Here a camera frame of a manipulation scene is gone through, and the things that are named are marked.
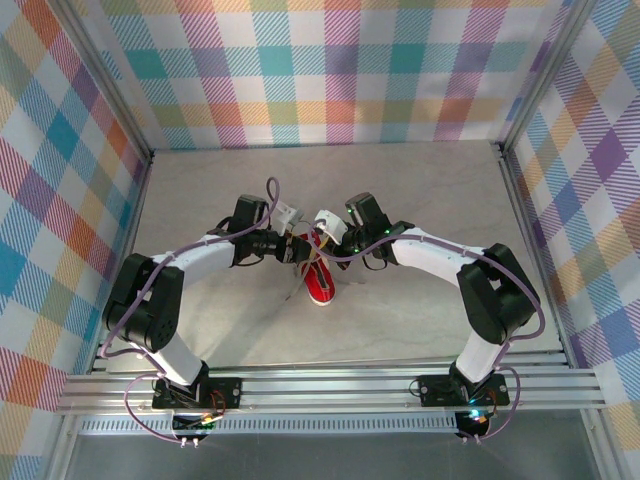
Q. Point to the aluminium right corner post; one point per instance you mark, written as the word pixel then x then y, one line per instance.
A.
pixel 542 82

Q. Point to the aluminium left corner post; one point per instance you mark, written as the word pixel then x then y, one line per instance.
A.
pixel 107 82

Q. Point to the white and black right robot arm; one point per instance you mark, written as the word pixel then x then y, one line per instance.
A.
pixel 495 300

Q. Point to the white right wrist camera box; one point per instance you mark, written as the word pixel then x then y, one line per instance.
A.
pixel 331 225

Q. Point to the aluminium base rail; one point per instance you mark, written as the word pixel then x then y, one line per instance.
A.
pixel 325 390

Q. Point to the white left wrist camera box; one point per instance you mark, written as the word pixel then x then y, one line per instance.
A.
pixel 287 215

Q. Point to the aluminium corner post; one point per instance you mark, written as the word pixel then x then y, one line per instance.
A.
pixel 542 82
pixel 107 82

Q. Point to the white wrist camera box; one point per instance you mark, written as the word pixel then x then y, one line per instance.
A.
pixel 287 215
pixel 331 225

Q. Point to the red sneaker with white laces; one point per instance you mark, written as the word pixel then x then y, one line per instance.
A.
pixel 304 270

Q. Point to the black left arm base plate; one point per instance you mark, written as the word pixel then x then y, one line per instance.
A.
pixel 225 392

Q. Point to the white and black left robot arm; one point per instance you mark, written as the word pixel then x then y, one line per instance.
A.
pixel 150 310

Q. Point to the aluminium right side rail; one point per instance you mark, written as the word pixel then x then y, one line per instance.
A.
pixel 530 250

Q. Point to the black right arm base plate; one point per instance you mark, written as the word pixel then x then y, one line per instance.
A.
pixel 437 390

